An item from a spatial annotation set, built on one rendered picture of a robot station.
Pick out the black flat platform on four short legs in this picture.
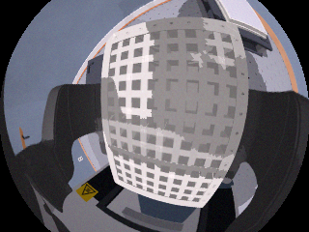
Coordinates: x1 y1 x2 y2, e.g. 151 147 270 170
86 53 104 84

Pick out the white sealed plate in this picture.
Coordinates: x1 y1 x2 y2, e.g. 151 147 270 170
215 0 267 39

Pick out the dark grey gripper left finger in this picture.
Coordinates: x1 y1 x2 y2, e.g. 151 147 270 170
15 83 107 214

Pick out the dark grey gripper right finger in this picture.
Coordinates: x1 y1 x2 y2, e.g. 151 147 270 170
222 89 309 232

